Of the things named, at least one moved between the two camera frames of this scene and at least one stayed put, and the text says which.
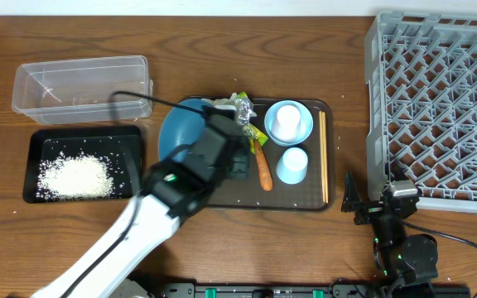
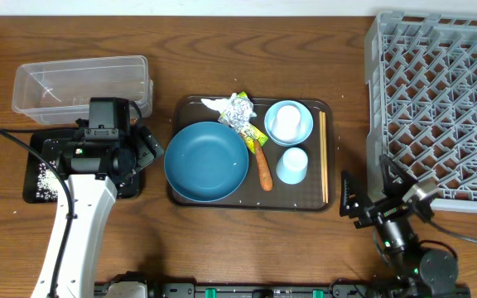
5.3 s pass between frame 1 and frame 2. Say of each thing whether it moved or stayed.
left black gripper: moved
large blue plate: moved
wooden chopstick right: stayed
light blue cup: stayed
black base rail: stayed
